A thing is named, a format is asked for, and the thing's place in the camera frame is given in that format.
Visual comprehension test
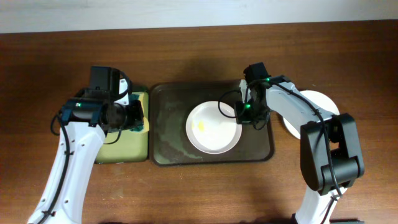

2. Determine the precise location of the pink plate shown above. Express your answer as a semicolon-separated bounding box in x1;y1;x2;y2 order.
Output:
185;101;243;154

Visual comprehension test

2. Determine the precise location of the green yellow scrub sponge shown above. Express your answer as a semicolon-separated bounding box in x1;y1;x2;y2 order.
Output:
127;93;144;131

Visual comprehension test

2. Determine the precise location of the pale blue plate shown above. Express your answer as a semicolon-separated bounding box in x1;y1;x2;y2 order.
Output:
283;90;340;139

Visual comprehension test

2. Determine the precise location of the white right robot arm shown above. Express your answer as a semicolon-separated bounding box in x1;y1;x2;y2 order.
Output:
234;62;364;223

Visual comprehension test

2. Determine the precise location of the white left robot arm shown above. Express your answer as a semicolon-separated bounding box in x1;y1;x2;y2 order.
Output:
28;66;149;223

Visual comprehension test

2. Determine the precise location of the black sponge tray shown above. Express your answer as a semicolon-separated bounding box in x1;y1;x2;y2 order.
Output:
93;84;150;165

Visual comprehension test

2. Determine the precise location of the dark brown serving tray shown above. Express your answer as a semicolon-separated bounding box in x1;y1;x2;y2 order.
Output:
149;80;275;166

